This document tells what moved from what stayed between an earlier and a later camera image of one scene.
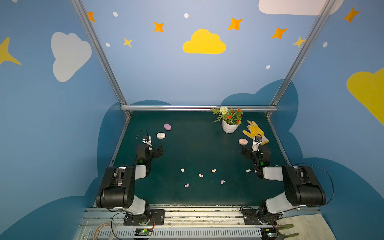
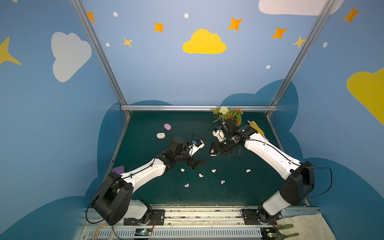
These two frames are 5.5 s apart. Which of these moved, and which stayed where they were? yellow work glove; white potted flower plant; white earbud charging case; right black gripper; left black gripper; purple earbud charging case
Moved: right black gripper; left black gripper
Stayed: white potted flower plant; white earbud charging case; yellow work glove; purple earbud charging case
